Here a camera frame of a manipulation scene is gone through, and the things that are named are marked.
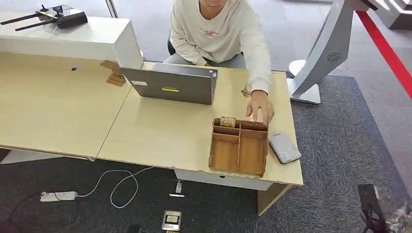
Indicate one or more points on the grey kiosk stand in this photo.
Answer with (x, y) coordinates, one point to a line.
(325, 54)

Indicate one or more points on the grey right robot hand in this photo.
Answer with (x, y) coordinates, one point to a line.
(370, 202)

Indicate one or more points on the brown cardboard pieces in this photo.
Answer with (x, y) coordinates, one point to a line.
(114, 75)

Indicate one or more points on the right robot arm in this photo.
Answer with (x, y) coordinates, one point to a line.
(402, 220)

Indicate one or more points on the person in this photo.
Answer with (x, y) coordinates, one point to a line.
(215, 35)

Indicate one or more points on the red barrier belt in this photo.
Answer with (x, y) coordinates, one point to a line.
(386, 51)

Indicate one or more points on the grey smartphone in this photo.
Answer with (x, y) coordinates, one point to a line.
(284, 147)

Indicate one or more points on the white power strip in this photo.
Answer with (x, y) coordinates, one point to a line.
(58, 196)

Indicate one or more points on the pale wooden desk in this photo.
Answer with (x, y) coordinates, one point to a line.
(64, 109)

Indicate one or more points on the grey laptop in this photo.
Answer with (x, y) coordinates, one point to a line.
(173, 85)

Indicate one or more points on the yellow card pack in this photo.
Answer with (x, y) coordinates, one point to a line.
(228, 122)

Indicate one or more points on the person's left hand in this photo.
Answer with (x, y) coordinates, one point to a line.
(260, 104)

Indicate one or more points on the wooden card box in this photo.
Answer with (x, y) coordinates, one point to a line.
(239, 148)

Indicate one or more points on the black chair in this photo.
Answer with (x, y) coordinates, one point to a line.
(171, 45)

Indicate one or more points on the white counter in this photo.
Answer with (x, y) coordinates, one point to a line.
(80, 38)

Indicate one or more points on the metal floor socket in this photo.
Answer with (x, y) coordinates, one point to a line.
(172, 220)

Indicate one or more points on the black router with antennas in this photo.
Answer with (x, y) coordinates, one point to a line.
(61, 16)

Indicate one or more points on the white plug adapter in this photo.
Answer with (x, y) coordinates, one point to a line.
(178, 187)

